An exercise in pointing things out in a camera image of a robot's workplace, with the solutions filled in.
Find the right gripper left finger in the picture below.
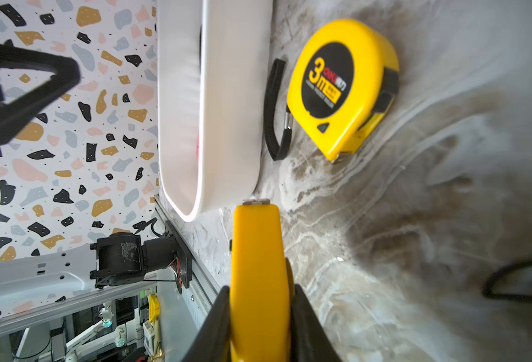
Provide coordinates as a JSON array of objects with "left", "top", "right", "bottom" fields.
[{"left": 182, "top": 286, "right": 231, "bottom": 362}]

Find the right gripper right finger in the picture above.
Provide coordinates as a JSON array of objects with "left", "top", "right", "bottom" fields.
[{"left": 290, "top": 284, "right": 341, "bottom": 362}]

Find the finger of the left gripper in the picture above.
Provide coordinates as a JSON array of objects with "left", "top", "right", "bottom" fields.
[{"left": 0, "top": 44, "right": 81, "bottom": 146}]

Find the yellow 2m tape measure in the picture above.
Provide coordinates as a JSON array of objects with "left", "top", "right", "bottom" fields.
[{"left": 230, "top": 199, "right": 291, "bottom": 361}]

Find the white plastic storage box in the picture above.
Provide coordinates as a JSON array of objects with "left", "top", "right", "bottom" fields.
[{"left": 157, "top": 1, "right": 274, "bottom": 222}]

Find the yellow 3m tape measure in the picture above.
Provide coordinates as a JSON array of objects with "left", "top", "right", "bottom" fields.
[
  {"left": 263, "top": 19, "right": 400, "bottom": 162},
  {"left": 482, "top": 259, "right": 532, "bottom": 304}
]

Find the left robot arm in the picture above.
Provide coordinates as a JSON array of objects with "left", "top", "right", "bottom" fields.
[{"left": 0, "top": 44, "right": 145, "bottom": 316}]

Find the pink tape measure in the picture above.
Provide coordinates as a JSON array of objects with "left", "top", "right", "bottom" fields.
[{"left": 196, "top": 134, "right": 201, "bottom": 164}]

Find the aluminium front rail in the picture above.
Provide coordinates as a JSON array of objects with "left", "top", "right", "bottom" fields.
[{"left": 154, "top": 194, "right": 220, "bottom": 315}]

